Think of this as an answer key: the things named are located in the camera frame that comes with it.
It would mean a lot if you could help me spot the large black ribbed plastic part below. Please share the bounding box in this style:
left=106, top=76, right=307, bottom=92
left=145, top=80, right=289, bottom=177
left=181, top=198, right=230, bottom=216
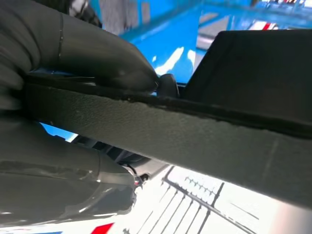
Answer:
left=71, top=135, right=149, bottom=169

